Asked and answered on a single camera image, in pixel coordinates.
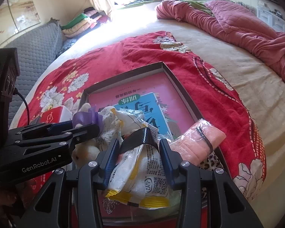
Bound painted wall panels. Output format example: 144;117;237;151
0;0;42;45

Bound rhinestone ornament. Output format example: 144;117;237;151
102;199;120;214

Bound white cabinet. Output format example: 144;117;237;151
256;1;285;32

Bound dark patterned pillow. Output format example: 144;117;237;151
56;37;78;57

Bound pink quilt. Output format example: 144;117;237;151
155;0;285;86

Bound person's left hand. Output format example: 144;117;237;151
0;179;40;209

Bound black cable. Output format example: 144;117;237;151
13;88;30;125

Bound red floral blanket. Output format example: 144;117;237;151
17;30;268;200

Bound grey quilted headboard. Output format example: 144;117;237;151
5;22;64;121

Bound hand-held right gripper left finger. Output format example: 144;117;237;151
20;138;120;228

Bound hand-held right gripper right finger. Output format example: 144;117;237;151
159;138;264;228

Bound leopard print cloth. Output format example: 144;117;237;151
199;153;225;170

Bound pink face mask pack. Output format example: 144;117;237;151
169;118;226;168

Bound stack of folded clothes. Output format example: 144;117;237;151
62;7;110;38

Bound green cloth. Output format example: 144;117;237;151
184;0;214;15

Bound white floral cloth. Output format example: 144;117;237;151
100;106;124;148

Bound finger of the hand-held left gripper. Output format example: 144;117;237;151
23;120;74;136
18;123;101;158

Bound pink book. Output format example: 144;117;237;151
88;72;197;219

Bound white yellow snack packet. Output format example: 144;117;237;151
110;108;158;138
106;142;170;209

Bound cream plush toy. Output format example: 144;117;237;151
71;138;101;169

